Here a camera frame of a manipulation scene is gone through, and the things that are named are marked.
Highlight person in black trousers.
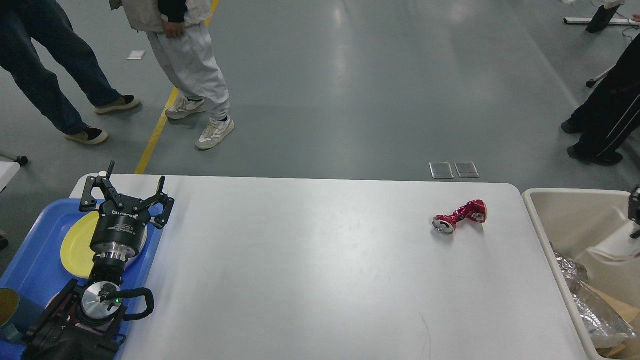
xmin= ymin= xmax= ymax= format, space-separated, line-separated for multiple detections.
xmin=560 ymin=36 xmax=640 ymax=166

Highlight person in blue jeans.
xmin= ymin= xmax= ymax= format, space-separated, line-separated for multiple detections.
xmin=0 ymin=0 xmax=142 ymax=146

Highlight dark green mug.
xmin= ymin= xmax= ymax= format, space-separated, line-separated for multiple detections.
xmin=0 ymin=288 xmax=44 ymax=344

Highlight wheeled chair base legs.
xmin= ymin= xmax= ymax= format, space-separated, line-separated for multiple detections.
xmin=585 ymin=65 xmax=615 ymax=89

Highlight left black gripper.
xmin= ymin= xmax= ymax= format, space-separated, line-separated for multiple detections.
xmin=78 ymin=160 xmax=176 ymax=261

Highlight right metal floor plate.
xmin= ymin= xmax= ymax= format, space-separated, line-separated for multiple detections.
xmin=454 ymin=161 xmax=480 ymax=179

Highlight aluminium foil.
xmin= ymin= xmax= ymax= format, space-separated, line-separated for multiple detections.
xmin=553 ymin=251 xmax=639 ymax=349

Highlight beige plastic bin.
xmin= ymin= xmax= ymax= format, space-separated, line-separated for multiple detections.
xmin=522 ymin=189 xmax=640 ymax=360

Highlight crushed red soda can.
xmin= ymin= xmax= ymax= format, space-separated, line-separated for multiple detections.
xmin=432 ymin=199 xmax=489 ymax=235

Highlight yellow plate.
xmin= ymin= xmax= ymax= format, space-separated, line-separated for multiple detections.
xmin=61 ymin=212 xmax=127 ymax=284

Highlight brown paper bag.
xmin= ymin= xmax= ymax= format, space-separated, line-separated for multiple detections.
xmin=587 ymin=285 xmax=639 ymax=359

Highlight white side table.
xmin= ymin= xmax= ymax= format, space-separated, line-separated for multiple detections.
xmin=0 ymin=153 xmax=29 ymax=193

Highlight left metal floor plate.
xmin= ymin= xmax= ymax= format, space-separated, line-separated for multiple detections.
xmin=429 ymin=162 xmax=456 ymax=180

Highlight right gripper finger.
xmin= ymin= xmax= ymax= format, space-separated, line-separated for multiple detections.
xmin=628 ymin=187 xmax=640 ymax=240

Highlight metal floor plate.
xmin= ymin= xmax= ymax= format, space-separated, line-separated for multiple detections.
xmin=429 ymin=162 xmax=456 ymax=180
xmin=454 ymin=161 xmax=480 ymax=179

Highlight black stand on floor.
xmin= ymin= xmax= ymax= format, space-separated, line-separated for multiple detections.
xmin=585 ymin=0 xmax=626 ymax=34

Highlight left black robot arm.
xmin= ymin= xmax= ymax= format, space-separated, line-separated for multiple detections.
xmin=22 ymin=161 xmax=175 ymax=360

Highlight person in light grey trousers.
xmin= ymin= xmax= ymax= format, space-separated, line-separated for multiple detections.
xmin=109 ymin=0 xmax=235 ymax=150

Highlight white paper cup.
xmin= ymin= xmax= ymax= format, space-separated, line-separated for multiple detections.
xmin=587 ymin=222 xmax=640 ymax=262

